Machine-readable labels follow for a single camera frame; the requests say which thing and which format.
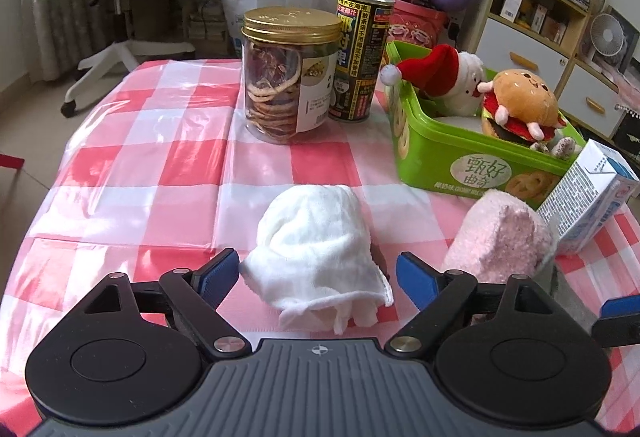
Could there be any black drink can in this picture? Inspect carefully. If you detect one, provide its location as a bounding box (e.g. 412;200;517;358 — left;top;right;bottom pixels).
327;0;396;124

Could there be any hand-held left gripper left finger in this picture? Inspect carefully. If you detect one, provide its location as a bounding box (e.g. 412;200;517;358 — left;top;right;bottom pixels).
75;248;253;361

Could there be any white towel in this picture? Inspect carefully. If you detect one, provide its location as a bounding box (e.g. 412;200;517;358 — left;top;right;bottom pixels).
239;184;395;334

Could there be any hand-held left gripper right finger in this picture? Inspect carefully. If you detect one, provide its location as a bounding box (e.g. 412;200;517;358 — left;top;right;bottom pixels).
384;252;576;359

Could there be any low wooden drawer cabinet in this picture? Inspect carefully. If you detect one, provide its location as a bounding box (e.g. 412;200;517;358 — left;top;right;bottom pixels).
555;57;628;140

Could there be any santa plush toy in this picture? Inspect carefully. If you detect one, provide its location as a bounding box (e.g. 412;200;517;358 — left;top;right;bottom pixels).
379;44;486;118

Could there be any white shopping bag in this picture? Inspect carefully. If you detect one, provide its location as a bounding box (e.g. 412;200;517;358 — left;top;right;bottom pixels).
219;0;338;59

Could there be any tall wooden shelf cabinet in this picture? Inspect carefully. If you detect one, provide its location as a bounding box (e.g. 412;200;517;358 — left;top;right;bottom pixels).
462;0;606;90

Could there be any burger plush toy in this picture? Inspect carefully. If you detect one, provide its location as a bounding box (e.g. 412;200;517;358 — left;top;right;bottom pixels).
476;68;562;149

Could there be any red snack bucket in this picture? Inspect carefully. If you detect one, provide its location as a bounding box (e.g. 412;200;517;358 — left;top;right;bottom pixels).
379;0;451;50

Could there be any clear jar with gold lid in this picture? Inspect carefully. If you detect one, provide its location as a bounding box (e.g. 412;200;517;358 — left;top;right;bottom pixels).
241;6;342;146

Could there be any patterned cloth with lace trim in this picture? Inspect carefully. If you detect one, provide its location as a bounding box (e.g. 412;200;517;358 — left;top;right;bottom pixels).
530;136;587;162

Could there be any white desk fan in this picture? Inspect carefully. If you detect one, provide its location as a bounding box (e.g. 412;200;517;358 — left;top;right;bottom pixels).
582;12;626;68

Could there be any black picture frame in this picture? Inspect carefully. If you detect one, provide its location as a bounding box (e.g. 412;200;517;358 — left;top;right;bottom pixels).
597;6;640;73

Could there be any green plastic bin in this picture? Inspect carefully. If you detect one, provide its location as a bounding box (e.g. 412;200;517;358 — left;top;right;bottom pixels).
384;40;588;210

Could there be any blue and white milk carton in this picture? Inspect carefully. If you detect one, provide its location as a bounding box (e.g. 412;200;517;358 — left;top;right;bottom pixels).
536;138;640;256

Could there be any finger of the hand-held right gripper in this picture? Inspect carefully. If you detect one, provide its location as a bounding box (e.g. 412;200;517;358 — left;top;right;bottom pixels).
590;294;640;350

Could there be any pink checked cloth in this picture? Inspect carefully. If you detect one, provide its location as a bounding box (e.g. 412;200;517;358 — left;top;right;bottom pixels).
617;72;640;108

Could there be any red and white checked tablecloth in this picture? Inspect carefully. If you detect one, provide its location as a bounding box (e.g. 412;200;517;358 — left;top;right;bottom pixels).
0;58;640;398

